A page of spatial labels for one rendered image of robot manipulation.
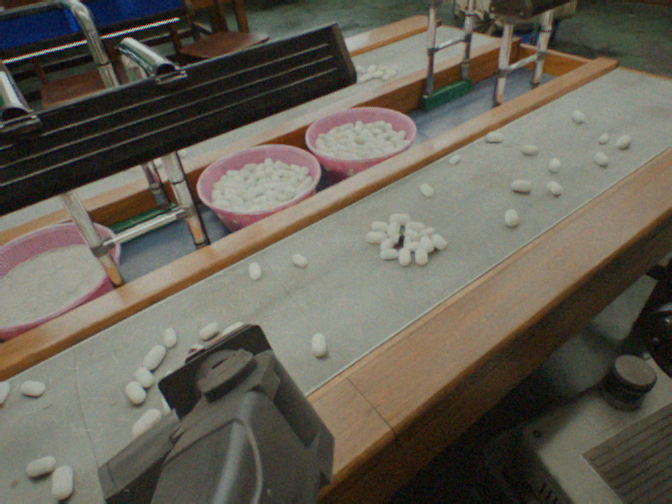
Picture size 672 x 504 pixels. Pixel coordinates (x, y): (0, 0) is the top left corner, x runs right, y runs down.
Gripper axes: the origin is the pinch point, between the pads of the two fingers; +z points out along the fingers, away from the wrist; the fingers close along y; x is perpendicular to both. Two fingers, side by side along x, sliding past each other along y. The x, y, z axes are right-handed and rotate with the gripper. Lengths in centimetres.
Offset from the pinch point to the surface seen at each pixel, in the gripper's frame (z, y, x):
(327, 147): 48, -50, -22
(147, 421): 11.0, 9.2, 4.1
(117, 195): 54, -2, -31
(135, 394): 15.0, 9.3, 1.0
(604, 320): 55, -120, 68
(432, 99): 55, -92, -23
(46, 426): 19.6, 20.5, -0.5
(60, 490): 9.6, 19.9, 5.2
